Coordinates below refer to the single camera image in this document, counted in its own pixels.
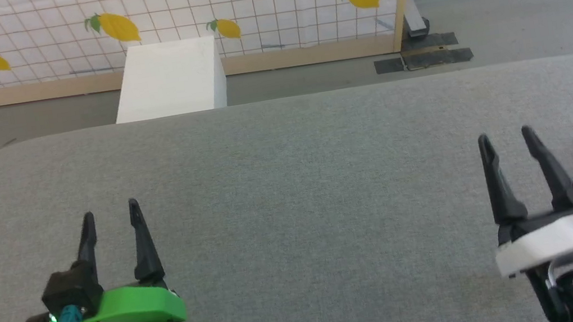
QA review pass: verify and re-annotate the short black floor tape strip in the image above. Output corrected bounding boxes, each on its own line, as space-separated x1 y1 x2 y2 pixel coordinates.
397 30 460 54

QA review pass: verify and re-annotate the long black floor tape strip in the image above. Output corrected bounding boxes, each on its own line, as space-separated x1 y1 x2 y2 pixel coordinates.
373 45 476 77

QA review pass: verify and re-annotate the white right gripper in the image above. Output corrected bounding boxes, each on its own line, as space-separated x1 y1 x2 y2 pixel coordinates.
476 119 573 322

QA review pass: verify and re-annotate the white rectangular box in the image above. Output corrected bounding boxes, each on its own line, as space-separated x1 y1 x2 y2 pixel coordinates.
104 33 231 125

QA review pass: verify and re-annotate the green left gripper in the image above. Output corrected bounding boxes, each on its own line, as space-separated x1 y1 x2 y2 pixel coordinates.
63 193 189 322

